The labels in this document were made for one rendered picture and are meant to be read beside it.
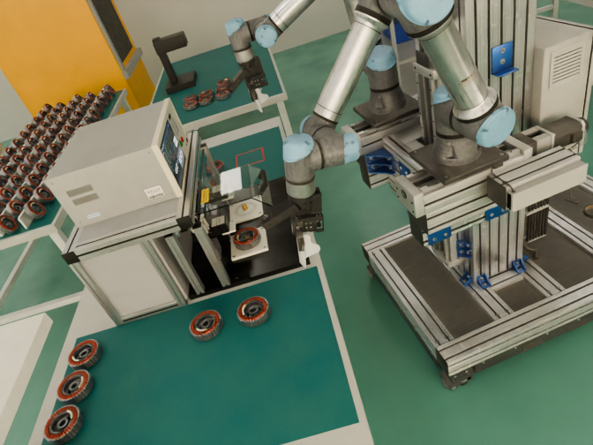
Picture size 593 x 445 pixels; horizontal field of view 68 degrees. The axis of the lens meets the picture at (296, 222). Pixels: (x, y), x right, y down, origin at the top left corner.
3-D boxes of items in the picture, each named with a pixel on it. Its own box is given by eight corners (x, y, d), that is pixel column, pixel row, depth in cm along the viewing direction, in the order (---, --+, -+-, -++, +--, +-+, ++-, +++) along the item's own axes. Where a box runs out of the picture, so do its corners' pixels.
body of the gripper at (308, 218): (324, 234, 120) (323, 197, 113) (293, 238, 119) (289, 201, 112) (319, 217, 126) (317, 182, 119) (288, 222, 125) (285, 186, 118)
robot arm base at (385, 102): (395, 94, 189) (392, 71, 184) (413, 104, 177) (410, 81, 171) (363, 106, 188) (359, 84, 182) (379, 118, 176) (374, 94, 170)
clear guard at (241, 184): (266, 172, 172) (261, 160, 169) (272, 206, 153) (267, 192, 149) (187, 197, 174) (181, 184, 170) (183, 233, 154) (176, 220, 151)
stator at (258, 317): (273, 299, 154) (269, 292, 152) (269, 326, 145) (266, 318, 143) (242, 304, 156) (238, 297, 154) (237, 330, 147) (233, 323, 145)
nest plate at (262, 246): (265, 228, 185) (264, 225, 184) (268, 250, 173) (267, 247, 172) (231, 237, 185) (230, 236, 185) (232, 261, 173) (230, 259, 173)
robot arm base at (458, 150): (463, 136, 150) (461, 109, 144) (491, 154, 137) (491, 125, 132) (423, 152, 148) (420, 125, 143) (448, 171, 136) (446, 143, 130)
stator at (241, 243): (259, 229, 183) (257, 222, 181) (263, 245, 174) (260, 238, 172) (234, 238, 183) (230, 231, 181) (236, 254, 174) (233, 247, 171)
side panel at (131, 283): (188, 299, 166) (148, 235, 147) (187, 305, 164) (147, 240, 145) (118, 320, 167) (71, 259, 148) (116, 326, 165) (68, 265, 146)
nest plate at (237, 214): (260, 197, 204) (259, 195, 204) (263, 215, 192) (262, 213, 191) (230, 207, 205) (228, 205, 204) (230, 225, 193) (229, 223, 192)
